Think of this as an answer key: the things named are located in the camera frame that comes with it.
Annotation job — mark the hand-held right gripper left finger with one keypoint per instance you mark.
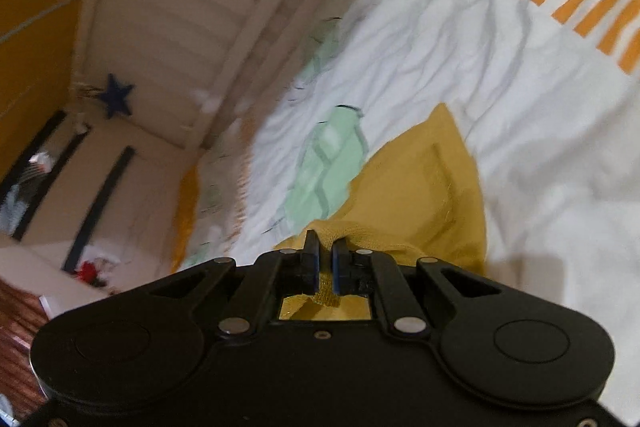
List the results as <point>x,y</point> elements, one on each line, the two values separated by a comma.
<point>314,267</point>

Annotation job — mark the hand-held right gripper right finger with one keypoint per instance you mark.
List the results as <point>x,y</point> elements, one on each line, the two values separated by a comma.
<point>336,268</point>

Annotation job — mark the mustard yellow knit sweater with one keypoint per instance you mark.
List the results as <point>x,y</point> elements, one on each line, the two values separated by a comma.
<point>415,197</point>

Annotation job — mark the yellow bed sheet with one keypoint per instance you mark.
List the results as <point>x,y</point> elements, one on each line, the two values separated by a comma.
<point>186,207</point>

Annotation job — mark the small red toy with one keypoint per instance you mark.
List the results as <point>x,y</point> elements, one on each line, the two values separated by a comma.
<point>89,271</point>

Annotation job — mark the white leaf printed duvet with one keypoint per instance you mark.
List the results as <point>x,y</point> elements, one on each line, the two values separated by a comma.
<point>475,82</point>

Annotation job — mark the dark blue star decoration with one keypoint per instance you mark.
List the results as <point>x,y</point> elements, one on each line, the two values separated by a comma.
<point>116,98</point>

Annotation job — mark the black rail strip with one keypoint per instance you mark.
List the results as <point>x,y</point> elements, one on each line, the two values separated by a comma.
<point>40,172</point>
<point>100,207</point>

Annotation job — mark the pale wooden bed frame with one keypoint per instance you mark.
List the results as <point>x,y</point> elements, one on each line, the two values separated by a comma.
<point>175,7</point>

